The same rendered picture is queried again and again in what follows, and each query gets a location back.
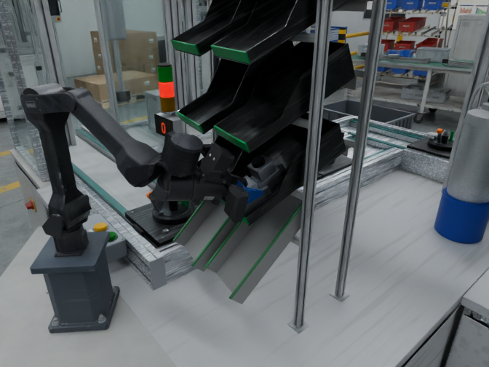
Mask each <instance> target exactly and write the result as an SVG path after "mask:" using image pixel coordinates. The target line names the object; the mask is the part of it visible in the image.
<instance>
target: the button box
mask: <svg viewBox="0 0 489 367"><path fill-rule="evenodd" d="M102 222H103V223H106V224H107V227H108V228H107V229H106V230H104V231H102V232H115V233H116V239H115V240H112V241H108V243H107V246H106V249H105V251H106V258H107V262H108V263H110V262H112V261H115V260H117V259H120V258H122V257H124V256H127V255H128V252H127V244H126V240H125V239H124V238H123V237H122V236H121V235H120V233H118V232H117V231H116V230H115V228H113V227H112V225H110V224H109V223H108V222H107V220H105V219H104V217H102V216H101V215H100V214H99V213H96V214H94V215H91V216H88V219H87V221H86V222H84V223H83V227H84V229H86V231H87V232H96V231H95V230H94V225H96V224H98V223H102Z"/></svg>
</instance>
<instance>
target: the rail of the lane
mask: <svg viewBox="0 0 489 367"><path fill-rule="evenodd" d="M74 177H75V181H76V187H77V189H78V190H79V191H80V192H81V193H82V194H86V195H88V197H89V201H90V207H91V208H92V209H91V210H90V214H89V215H88V216H91V215H94V214H96V213H99V214H100V215H101V216H102V217H104V219H105V220H107V222H108V223H109V224H110V225H112V227H113V228H115V230H116V231H117V232H118V233H120V235H121V236H122V237H123V238H124V239H125V240H126V244H127V252H128V255H127V256H124V257H122V258H123V259H124V260H125V261H126V262H127V263H128V264H129V265H130V266H131V267H132V268H133V269H134V270H135V271H136V272H137V273H138V275H139V276H140V277H141V278H142V279H143V280H144V281H145V282H146V283H147V285H148V286H149V287H150V288H151V289H152V290H153V291H154V290H156V289H157V288H160V287H162V286H163V285H166V284H167V278H166V271H165V264H164V256H163V255H162V254H161V253H160V252H159V251H158V250H157V249H156V248H155V247H154V246H153V245H152V244H151V243H150V242H149V241H147V240H146V239H145V238H144V233H143V230H142V229H140V228H139V227H138V226H137V225H136V224H133V225H132V226H131V225H129V224H128V223H127V222H126V221H125V220H124V219H123V218H122V217H121V216H120V215H119V214H118V213H117V212H116V211H115V210H113V209H112V208H111V207H110V206H109V205H108V204H107V203H106V202H104V201H103V200H102V199H101V198H100V197H99V196H98V195H97V194H96V193H94V192H93V190H91V188H89V187H88V186H87V185H86V184H85V183H84V182H83V181H82V180H81V179H80V178H78V177H77V176H76V175H75V174H74Z"/></svg>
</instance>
